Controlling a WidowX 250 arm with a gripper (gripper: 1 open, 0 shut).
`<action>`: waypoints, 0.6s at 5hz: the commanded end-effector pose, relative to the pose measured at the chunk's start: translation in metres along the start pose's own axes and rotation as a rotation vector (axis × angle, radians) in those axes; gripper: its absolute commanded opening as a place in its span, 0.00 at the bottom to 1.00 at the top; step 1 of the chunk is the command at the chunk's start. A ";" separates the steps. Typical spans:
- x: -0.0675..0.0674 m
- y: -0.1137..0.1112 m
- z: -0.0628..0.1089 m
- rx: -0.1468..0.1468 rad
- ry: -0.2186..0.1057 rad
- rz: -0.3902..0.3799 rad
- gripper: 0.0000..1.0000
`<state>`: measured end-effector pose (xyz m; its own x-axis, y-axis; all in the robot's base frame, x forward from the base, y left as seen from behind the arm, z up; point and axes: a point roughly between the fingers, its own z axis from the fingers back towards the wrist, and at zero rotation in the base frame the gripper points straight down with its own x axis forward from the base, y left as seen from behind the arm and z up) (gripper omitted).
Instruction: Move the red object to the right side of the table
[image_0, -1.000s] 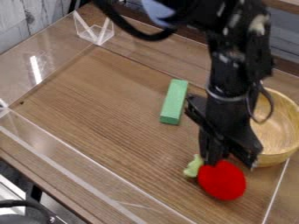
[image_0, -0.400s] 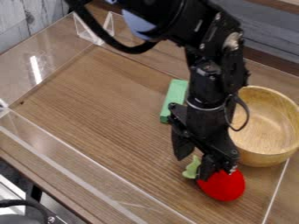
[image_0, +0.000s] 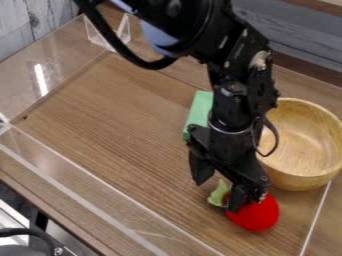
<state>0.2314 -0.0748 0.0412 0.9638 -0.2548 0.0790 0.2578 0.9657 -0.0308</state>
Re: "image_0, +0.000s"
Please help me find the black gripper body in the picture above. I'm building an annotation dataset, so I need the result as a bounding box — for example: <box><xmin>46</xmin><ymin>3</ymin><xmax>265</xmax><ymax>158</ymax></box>
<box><xmin>186</xmin><ymin>125</ymin><xmax>270</xmax><ymax>200</ymax></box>

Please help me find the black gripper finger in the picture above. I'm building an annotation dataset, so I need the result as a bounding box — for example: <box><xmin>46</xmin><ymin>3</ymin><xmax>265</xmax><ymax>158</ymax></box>
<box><xmin>189</xmin><ymin>151</ymin><xmax>215</xmax><ymax>186</ymax></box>
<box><xmin>229</xmin><ymin>184</ymin><xmax>250</xmax><ymax>212</ymax></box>

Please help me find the red plush strawberry toy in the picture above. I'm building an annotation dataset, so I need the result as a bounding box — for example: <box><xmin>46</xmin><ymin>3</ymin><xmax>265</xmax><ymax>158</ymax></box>
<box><xmin>206</xmin><ymin>179</ymin><xmax>281</xmax><ymax>233</ymax></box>

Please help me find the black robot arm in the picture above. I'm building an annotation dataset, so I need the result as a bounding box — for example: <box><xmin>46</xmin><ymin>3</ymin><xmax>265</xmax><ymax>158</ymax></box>
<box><xmin>74</xmin><ymin>0</ymin><xmax>280</xmax><ymax>212</ymax></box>

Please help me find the green rectangular foam block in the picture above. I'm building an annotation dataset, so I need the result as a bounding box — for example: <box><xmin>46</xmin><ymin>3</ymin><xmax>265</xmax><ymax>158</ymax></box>
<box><xmin>182</xmin><ymin>90</ymin><xmax>214</xmax><ymax>141</ymax></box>

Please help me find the light wooden bowl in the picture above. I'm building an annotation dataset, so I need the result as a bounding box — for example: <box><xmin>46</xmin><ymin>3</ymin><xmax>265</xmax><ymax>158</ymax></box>
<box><xmin>260</xmin><ymin>98</ymin><xmax>342</xmax><ymax>191</ymax></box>

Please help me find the clear acrylic table barrier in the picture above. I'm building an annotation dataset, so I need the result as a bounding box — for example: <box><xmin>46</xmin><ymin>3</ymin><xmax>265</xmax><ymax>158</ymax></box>
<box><xmin>0</xmin><ymin>113</ymin><xmax>223</xmax><ymax>256</ymax></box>

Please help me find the black table clamp bracket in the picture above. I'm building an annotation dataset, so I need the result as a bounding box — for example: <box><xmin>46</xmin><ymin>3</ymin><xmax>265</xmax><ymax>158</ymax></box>
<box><xmin>28</xmin><ymin>209</ymin><xmax>91</xmax><ymax>256</ymax></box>

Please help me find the black cable under table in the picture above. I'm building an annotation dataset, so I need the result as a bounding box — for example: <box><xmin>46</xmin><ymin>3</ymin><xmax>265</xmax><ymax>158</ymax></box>
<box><xmin>0</xmin><ymin>228</ymin><xmax>58</xmax><ymax>256</ymax></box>

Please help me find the clear acrylic corner bracket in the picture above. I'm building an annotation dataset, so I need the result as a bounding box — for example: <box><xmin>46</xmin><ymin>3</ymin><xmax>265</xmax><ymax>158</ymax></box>
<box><xmin>83</xmin><ymin>12</ymin><xmax>133</xmax><ymax>53</ymax></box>

